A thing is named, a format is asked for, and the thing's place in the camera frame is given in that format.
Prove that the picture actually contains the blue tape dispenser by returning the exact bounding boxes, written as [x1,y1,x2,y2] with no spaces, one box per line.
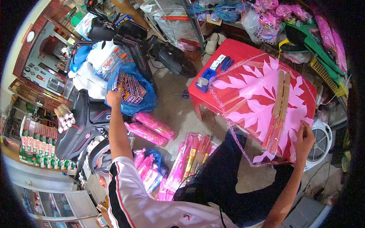
[195,68,217,93]

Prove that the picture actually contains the white sandals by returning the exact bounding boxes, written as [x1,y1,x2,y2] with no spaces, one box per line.
[204,32,228,55]

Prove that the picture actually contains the black motor scooter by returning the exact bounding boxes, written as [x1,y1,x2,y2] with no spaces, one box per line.
[55,0,198,184]

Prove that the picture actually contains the incense stick bundle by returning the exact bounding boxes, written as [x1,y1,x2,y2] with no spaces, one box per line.
[269,73,291,156]
[262,70,286,150]

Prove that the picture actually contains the blue bag of pink packets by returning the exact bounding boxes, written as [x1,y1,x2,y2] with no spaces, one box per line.
[133,148,168,194]

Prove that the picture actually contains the pink incense packet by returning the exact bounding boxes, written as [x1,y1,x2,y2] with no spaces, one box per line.
[134,112,178,141]
[125,122,169,147]

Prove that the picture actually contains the blue bags of goods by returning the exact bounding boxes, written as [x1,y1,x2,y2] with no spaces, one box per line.
[188,1,246,24]

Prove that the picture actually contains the white electric fan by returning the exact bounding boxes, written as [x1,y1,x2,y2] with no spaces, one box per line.
[303,118,333,173]

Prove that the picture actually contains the green plastic chair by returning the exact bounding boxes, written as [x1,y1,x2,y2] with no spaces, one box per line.
[281,21,346,86]

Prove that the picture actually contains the carton of green red boxes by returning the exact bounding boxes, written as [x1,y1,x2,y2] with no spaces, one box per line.
[18,115,76,171]

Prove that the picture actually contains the white plastic bag of boxes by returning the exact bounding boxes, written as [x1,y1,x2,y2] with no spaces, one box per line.
[68,41,135,99]

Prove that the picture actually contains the person's right thumb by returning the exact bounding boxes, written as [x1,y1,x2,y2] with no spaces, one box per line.
[295,125,304,144]

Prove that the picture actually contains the person's legs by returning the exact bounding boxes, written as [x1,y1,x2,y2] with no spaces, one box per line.
[173,130,302,227]

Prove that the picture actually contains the red plastic table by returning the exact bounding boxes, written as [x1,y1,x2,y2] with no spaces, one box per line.
[188,38,270,122]

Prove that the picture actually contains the glass display counter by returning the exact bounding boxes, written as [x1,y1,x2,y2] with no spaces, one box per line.
[2,153,101,228]

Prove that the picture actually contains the bundle of white candles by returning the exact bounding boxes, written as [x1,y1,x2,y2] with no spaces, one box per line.
[54,103,76,134]

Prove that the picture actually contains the pile of pink incense packets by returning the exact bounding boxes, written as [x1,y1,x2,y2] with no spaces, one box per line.
[157,132,219,202]

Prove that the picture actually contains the blue plastic bag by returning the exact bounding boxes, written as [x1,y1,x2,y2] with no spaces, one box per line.
[104,63,158,116]

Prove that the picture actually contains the small white box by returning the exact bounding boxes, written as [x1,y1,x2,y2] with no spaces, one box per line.
[210,54,226,71]

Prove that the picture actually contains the stack of purple yellow boxes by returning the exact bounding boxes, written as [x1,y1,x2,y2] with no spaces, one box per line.
[112,73,148,105]

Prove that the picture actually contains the person's body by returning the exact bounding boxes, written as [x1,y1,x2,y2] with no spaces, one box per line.
[107,156,257,228]

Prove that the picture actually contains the pink crumpled bags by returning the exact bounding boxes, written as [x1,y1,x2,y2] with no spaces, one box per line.
[255,0,312,23]

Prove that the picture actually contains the person's right hand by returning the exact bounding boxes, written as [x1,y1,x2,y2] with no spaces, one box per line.
[294,120,316,169]

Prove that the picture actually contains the clear plastic bag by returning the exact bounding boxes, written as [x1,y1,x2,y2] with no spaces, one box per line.
[241,8,282,45]

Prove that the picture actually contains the person's right fingers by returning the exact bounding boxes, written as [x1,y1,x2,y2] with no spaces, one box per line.
[301,120,315,139]

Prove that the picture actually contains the long pink wrapped packets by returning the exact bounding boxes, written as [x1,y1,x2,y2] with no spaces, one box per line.
[314,15,348,74]

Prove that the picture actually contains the metal rack with plastic sheets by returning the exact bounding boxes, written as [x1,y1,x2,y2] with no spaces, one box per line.
[139,0,206,52]

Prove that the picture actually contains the person's left hand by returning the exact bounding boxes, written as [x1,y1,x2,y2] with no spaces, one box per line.
[106,88,124,108]

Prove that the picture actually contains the red pink flower print wrapper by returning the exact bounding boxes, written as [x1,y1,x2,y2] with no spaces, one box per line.
[208,52,318,167]

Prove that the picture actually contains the wooden cabinet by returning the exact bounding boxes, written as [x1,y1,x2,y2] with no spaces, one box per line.
[8,0,87,114]

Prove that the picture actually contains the yellow plastic basket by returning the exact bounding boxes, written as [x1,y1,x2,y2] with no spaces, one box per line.
[310,56,348,98]

